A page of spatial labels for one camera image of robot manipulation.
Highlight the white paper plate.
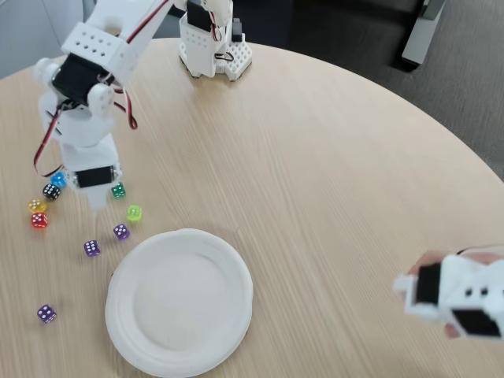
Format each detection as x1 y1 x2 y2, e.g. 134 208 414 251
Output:
105 228 254 378

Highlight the person's hand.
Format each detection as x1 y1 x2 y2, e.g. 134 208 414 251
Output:
406 251 504 339

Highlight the dark office chair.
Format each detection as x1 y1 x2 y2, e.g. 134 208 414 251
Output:
143 6 188 40

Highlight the grey desk leg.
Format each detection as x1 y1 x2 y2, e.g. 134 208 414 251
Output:
401 0 448 67

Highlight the red servo cable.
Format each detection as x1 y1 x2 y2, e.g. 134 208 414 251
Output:
113 87 139 131
32 112 66 178

